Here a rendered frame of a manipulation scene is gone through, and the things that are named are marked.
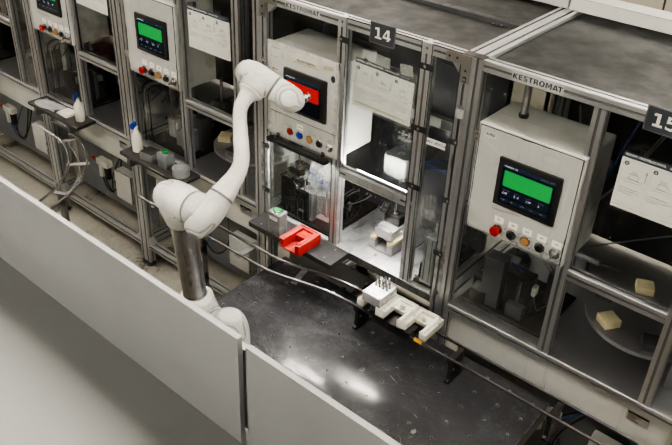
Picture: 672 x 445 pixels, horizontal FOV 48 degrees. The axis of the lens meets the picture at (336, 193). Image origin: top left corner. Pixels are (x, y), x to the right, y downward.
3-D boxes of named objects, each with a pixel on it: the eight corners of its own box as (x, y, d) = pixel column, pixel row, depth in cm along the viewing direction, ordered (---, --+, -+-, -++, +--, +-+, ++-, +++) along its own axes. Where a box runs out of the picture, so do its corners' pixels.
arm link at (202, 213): (222, 194, 276) (197, 181, 283) (193, 234, 272) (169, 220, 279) (238, 210, 287) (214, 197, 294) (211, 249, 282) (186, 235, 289)
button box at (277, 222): (267, 230, 370) (267, 210, 364) (278, 223, 375) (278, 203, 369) (279, 236, 366) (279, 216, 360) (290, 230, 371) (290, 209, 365)
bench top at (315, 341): (114, 370, 323) (113, 363, 321) (284, 262, 394) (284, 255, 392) (397, 597, 243) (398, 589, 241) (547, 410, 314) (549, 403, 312)
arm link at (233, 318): (230, 373, 312) (229, 332, 300) (201, 352, 321) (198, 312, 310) (258, 352, 322) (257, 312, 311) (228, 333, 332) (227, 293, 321)
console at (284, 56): (264, 132, 359) (262, 39, 335) (304, 114, 378) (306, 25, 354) (331, 162, 337) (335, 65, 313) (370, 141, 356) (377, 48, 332)
